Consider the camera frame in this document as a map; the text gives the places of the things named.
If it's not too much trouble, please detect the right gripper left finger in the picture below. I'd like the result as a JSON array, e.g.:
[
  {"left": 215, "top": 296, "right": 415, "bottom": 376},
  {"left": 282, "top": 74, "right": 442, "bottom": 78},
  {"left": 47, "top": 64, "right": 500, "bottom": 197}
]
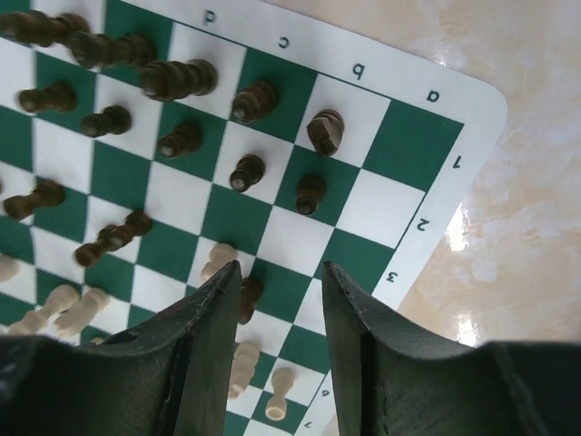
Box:
[{"left": 1, "top": 262, "right": 241, "bottom": 435}]

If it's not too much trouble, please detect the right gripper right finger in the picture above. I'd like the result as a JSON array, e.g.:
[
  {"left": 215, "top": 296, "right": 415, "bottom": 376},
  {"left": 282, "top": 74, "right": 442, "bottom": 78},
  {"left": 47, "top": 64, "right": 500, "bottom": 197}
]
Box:
[{"left": 322, "top": 262, "right": 580, "bottom": 435}]

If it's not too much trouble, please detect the green white chess mat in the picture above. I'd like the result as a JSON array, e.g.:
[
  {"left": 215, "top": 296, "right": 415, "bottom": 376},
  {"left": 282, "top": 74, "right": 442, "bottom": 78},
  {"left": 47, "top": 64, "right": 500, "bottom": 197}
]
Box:
[{"left": 1, "top": 1, "right": 507, "bottom": 435}]

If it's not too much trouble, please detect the light pawn chess piece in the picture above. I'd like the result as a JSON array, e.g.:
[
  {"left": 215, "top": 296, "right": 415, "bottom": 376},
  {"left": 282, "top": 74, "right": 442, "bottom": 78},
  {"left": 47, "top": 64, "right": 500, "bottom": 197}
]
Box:
[{"left": 265, "top": 368, "right": 295, "bottom": 421}]

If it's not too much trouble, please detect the dark knight chess piece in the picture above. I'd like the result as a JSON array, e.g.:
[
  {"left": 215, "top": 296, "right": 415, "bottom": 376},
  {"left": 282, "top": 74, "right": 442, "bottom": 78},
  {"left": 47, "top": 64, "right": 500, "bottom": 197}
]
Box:
[{"left": 307, "top": 109, "right": 345, "bottom": 157}]

